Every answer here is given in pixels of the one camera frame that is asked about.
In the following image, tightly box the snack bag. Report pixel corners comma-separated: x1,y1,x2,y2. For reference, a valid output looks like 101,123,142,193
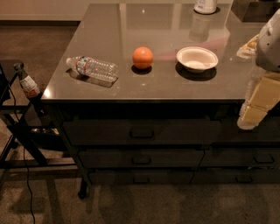
236,35,259,59

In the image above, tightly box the glass soda bottle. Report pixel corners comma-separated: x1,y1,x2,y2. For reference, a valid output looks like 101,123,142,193
14,63,53,129

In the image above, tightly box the white container at back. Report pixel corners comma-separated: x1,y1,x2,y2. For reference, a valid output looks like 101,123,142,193
194,0,217,15

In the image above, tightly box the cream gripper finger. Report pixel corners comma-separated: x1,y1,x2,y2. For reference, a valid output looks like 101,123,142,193
237,73,280,130

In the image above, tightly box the dark tray at back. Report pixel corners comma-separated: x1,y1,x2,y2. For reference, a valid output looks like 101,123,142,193
231,0,280,23

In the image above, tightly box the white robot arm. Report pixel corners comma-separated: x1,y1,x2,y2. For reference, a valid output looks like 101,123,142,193
236,9,280,130

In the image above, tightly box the black side stand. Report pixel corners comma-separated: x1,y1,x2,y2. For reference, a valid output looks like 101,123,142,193
0,59,74,169

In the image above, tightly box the orange fruit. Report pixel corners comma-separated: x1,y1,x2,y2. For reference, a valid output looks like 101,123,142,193
132,47,153,69

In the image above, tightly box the clear plastic water bottle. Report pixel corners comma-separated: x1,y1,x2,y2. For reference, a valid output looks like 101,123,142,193
66,56,118,83

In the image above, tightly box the black cable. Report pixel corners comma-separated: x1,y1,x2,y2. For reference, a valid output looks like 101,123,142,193
7,84,37,224

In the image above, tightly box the white bowl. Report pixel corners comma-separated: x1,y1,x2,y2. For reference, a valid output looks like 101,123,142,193
176,46,219,73

